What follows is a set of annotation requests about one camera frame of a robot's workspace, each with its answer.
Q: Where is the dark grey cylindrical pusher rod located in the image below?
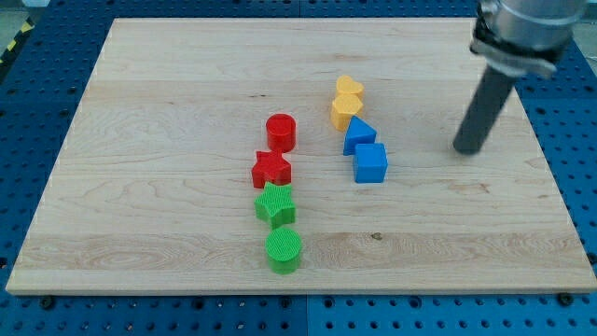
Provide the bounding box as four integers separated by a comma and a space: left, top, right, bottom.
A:
452, 65, 517, 155

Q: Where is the black bolt right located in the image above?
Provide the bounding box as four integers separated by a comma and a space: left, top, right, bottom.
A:
557, 293, 575, 307

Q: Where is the black bolt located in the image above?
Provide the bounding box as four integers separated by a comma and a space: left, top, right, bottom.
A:
39, 296, 55, 311
557, 293, 575, 307

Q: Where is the red star block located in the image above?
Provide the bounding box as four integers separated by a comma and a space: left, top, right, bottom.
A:
251, 150, 292, 189

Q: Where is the red cylinder block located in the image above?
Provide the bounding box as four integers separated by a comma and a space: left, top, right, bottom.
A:
266, 113, 297, 152

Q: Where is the blue cube block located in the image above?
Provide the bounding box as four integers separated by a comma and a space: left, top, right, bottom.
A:
353, 143, 388, 184

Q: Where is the blue triangle block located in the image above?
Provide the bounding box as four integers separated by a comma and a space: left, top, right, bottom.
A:
342, 116, 377, 156

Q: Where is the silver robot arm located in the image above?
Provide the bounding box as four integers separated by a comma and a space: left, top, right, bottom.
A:
470, 0, 588, 78

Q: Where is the black bolt left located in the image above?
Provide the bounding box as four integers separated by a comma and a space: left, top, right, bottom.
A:
39, 296, 55, 311

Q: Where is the green star block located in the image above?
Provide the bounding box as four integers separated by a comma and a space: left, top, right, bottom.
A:
254, 182, 296, 230

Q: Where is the light wooden board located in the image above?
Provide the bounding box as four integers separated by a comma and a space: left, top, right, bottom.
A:
7, 18, 596, 296

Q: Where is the yellow heart block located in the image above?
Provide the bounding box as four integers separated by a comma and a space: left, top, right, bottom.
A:
336, 75, 365, 100

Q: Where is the green cylinder block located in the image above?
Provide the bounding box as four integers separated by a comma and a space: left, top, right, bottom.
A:
265, 228, 302, 274

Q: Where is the yellow pentagon block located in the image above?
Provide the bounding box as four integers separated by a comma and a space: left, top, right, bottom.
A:
330, 94, 364, 132

